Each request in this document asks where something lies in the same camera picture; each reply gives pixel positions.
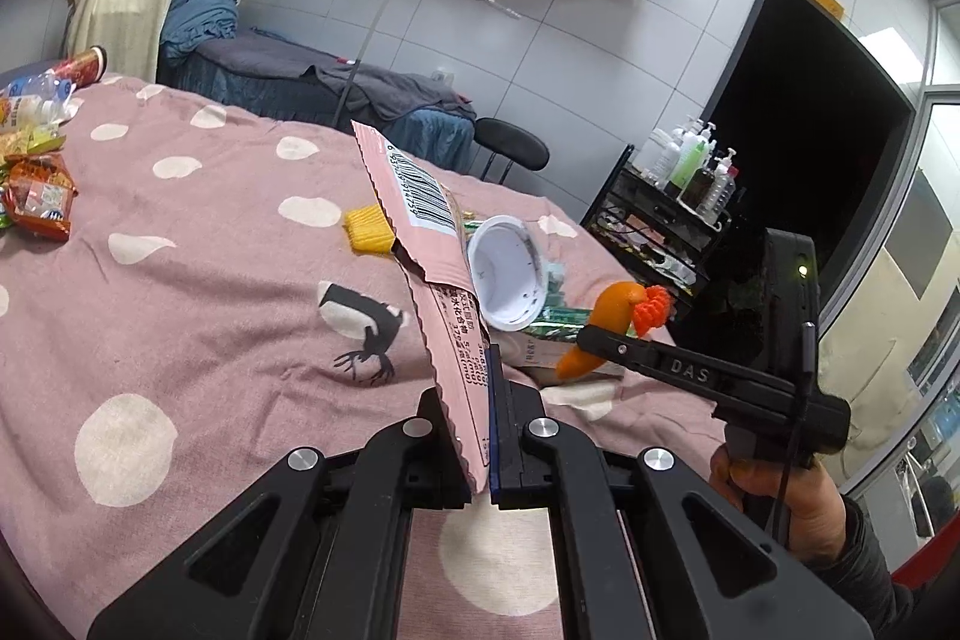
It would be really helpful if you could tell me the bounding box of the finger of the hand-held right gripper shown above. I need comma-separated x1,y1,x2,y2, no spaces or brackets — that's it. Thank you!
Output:
576,323,760,398

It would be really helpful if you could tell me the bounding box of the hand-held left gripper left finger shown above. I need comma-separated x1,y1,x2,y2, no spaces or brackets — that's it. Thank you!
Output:
86,385,481,640

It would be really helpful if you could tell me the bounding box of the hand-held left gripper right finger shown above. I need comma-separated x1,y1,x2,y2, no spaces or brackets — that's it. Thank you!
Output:
486,344,875,640

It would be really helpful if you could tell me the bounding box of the red foam net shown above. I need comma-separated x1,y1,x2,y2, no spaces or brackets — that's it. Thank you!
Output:
632,284,674,339

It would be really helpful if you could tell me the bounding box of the orange toy carrot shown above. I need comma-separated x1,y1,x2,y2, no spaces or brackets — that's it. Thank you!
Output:
556,281,648,383

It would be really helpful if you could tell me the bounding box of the pink snack wrapper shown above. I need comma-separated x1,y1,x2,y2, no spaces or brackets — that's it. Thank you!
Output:
351,119,500,507

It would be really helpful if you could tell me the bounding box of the person's right forearm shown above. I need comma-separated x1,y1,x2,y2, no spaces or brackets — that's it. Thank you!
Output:
799,496,914,640

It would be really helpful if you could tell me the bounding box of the person's right hand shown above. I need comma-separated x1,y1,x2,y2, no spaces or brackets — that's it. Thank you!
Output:
708,443,850,564

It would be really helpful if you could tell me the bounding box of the green striped wrapper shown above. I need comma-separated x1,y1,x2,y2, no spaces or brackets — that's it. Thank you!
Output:
523,302,599,342

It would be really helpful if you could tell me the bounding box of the black mesh trolley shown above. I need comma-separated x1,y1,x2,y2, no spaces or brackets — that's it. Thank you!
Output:
580,144,745,313

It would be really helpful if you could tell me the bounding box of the dark pump bottle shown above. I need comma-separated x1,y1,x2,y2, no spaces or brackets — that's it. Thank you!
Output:
682,148,725,208

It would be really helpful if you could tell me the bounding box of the green pump bottle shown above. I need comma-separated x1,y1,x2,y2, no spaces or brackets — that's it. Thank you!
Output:
670,119,715,196

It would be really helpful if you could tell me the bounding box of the white squat pump bottle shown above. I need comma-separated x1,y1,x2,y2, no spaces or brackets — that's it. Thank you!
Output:
632,128,677,184

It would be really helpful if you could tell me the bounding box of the pink polka-dot blanket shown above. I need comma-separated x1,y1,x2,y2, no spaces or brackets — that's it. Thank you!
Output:
0,74,734,640

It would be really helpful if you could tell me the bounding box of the black stool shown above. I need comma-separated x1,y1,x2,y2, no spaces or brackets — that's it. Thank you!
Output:
472,116,551,186

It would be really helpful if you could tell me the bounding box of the grey blanket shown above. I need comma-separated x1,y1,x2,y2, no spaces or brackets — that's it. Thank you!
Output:
314,58,478,125

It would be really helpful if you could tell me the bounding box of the massage bed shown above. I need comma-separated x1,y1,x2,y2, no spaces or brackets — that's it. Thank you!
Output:
157,28,479,181

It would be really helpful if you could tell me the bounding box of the white curved lamp pole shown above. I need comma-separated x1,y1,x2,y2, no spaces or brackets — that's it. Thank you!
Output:
333,0,523,125

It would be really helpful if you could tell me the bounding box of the orange snack packet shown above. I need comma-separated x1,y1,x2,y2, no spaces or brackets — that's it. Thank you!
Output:
3,152,80,244

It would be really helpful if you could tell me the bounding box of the blue crumpled cloth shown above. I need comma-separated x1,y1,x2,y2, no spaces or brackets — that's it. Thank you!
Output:
157,0,242,79

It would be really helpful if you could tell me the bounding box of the yellow-green snack packet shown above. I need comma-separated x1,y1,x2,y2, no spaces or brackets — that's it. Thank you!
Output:
0,126,68,158

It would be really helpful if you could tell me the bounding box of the red chips can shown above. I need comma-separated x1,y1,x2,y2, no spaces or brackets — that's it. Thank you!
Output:
48,47,114,88

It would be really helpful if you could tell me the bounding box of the clear plastic bottle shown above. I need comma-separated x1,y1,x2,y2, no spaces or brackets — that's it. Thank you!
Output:
0,71,80,133

